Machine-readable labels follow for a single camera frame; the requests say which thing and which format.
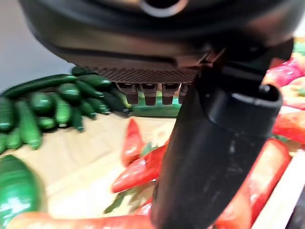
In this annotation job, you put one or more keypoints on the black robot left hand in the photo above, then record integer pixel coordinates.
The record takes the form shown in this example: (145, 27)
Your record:
(195, 148)

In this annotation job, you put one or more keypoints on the green vegetable behind fingertips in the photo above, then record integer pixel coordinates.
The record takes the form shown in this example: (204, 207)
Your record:
(155, 110)

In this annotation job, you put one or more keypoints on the red chili pepper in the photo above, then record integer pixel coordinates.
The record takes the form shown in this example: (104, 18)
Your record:
(140, 171)
(132, 143)
(144, 210)

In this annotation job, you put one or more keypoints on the large red pointed pepper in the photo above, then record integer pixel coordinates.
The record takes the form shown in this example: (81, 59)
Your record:
(269, 171)
(236, 214)

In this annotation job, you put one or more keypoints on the small green cucumber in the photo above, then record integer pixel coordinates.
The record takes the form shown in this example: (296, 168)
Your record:
(41, 102)
(98, 106)
(89, 90)
(2, 143)
(69, 91)
(13, 139)
(114, 101)
(77, 119)
(95, 80)
(6, 114)
(28, 126)
(46, 122)
(62, 111)
(87, 109)
(82, 70)

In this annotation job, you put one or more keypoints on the long orange-red pepper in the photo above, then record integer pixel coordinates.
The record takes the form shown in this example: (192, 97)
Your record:
(78, 221)

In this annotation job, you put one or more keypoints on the green leafy vegetable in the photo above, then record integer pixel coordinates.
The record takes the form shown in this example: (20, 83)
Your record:
(300, 47)

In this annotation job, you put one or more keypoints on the long dark green cucumber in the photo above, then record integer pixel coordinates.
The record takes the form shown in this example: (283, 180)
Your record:
(43, 82)

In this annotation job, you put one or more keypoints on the large green bell pepper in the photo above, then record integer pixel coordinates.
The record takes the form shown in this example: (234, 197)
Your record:
(16, 190)

